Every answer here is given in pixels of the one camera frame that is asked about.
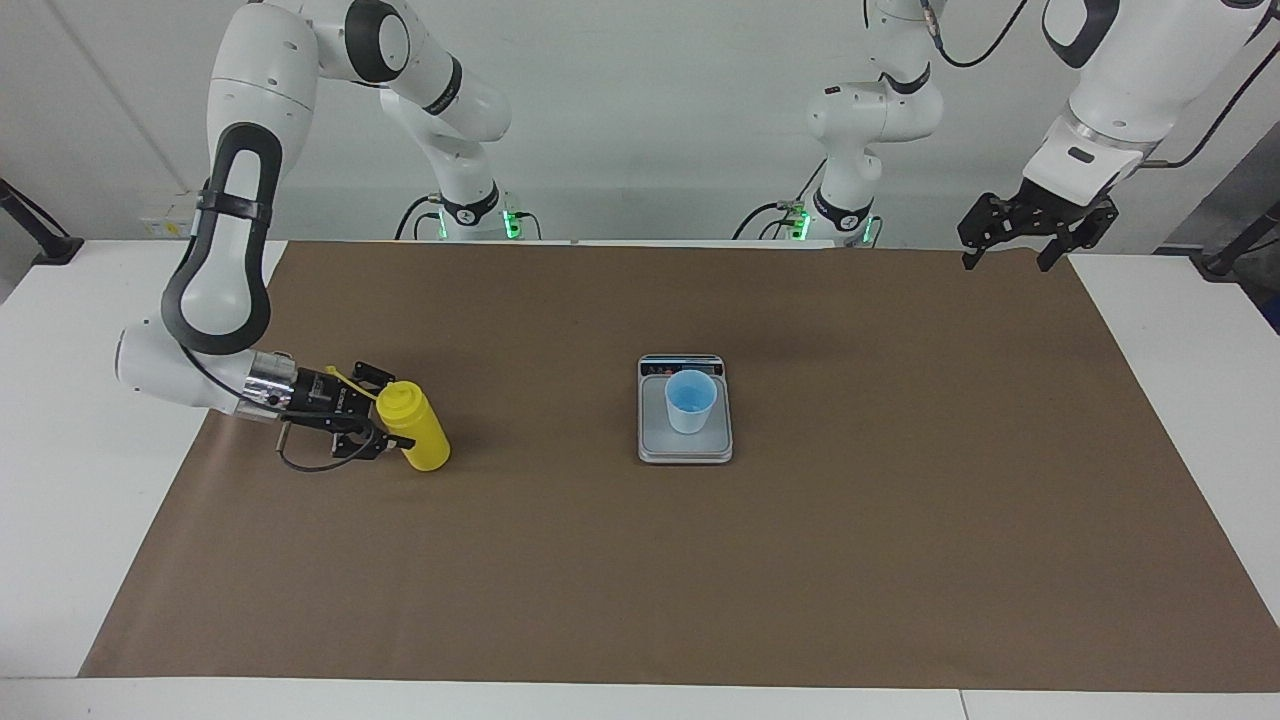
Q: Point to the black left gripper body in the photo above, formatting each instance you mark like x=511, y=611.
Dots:
x=1050, y=205

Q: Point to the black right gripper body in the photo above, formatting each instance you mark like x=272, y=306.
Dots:
x=325, y=400

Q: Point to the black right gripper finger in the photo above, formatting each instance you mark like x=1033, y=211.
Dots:
x=365, y=445
x=375, y=375

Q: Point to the silver digital kitchen scale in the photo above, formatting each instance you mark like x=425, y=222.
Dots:
x=685, y=448

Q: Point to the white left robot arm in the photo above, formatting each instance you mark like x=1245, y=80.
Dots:
x=870, y=110

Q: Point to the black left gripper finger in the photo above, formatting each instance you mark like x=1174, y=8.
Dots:
x=972, y=235
x=1075, y=235

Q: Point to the yellow squeeze bottle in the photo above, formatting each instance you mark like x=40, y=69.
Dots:
x=420, y=435

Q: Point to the black stand bracket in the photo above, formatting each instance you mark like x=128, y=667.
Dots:
x=1240, y=245
x=45, y=235

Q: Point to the white wall outlet box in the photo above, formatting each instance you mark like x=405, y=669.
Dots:
x=165, y=222

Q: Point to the light blue plastic cup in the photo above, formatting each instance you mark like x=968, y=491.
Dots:
x=691, y=400

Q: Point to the brown table mat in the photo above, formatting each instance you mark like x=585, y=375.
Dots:
x=700, y=560

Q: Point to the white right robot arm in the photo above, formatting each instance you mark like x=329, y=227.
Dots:
x=240, y=100

